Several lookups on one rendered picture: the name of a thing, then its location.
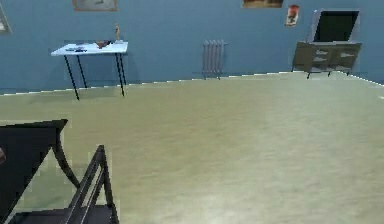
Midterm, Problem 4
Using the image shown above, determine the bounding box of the dark red bowl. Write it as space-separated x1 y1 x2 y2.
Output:
94 39 112 49

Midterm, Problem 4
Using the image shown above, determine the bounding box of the grey television stand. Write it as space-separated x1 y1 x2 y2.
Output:
291 40 363 80

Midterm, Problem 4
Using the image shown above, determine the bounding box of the grey framed television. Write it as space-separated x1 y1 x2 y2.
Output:
306 8 362 44

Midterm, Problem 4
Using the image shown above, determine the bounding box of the white table with black legs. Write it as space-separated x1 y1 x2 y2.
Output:
50 41 129 101

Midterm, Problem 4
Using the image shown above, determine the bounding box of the black dining table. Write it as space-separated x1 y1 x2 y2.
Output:
0 118 81 216

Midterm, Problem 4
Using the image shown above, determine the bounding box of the grey wall radiator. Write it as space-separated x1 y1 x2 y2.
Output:
201 39 230 81

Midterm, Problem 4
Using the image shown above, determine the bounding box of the brown framed wall picture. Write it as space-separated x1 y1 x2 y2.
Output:
241 0 285 9

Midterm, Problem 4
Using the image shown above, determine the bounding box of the red and white wall poster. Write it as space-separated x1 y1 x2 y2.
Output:
284 4 301 28

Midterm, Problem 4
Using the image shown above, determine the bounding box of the grey framed wall picture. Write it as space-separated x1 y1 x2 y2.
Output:
71 0 118 12

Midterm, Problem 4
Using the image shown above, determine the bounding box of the pale framed wall picture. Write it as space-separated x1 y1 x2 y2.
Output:
0 3 13 35

